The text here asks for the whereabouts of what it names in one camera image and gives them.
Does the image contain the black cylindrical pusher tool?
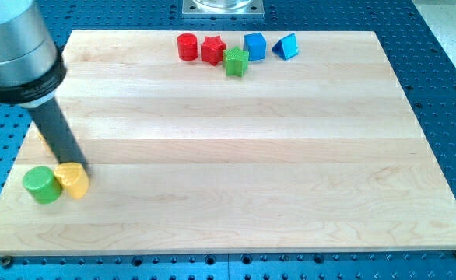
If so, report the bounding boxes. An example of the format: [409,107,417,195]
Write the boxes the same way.
[27,98,89,171]

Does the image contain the blue triangle block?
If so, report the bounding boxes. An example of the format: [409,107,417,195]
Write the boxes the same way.
[272,33,299,61]

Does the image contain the green cylinder block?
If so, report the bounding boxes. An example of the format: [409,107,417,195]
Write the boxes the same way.
[22,166,62,205]

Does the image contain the red star block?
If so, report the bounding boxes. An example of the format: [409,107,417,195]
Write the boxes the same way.
[201,35,226,66]

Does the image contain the green star block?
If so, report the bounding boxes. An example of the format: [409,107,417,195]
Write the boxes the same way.
[223,47,249,77]

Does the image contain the red cylinder block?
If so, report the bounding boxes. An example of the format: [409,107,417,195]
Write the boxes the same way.
[177,33,198,61]

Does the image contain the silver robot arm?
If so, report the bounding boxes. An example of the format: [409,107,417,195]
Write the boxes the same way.
[0,0,67,109]

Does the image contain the wooden board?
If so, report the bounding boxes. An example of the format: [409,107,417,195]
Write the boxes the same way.
[0,30,456,256]

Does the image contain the blue cube block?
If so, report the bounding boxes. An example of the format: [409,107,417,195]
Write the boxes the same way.
[244,33,267,61]

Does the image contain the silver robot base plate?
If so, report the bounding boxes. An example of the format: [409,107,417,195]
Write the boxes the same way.
[181,0,265,19]

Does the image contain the yellow heart block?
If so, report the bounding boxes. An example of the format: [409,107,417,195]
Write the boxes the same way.
[54,162,90,199]

